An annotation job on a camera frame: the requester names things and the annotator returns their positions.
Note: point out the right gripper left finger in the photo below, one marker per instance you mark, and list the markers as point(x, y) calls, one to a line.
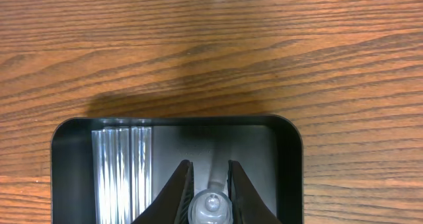
point(175, 194)

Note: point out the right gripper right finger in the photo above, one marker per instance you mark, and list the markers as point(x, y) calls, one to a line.
point(244, 197)

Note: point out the clear test tube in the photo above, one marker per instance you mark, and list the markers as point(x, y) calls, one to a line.
point(121, 177)
point(101, 177)
point(141, 171)
point(211, 205)

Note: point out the black tray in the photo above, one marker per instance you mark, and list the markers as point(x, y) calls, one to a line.
point(288, 168)

